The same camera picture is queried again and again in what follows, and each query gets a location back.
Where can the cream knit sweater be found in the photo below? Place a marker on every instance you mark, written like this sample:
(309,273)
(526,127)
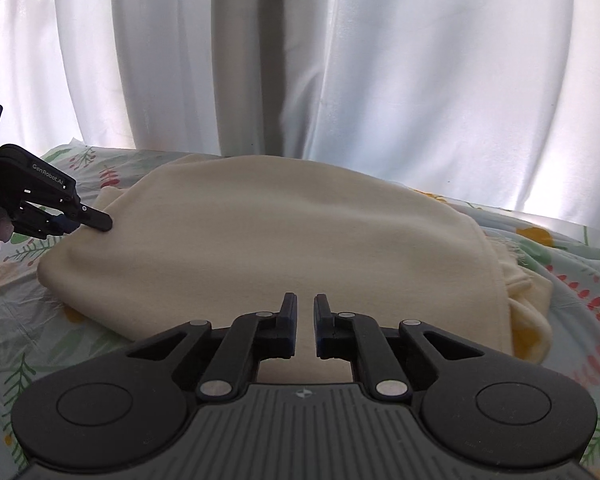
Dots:
(280,235)

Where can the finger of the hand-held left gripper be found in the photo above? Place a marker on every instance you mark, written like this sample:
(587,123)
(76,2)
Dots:
(60,225)
(97,221)

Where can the white curtain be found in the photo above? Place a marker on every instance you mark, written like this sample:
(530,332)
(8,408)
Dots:
(380,60)

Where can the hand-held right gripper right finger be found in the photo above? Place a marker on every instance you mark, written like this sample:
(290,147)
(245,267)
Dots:
(324,332)

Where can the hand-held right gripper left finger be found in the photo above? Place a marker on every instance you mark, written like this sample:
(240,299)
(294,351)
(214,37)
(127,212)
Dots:
(287,332)

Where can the floral bedsheet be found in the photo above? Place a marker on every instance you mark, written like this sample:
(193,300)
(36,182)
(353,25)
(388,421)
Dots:
(30,320)

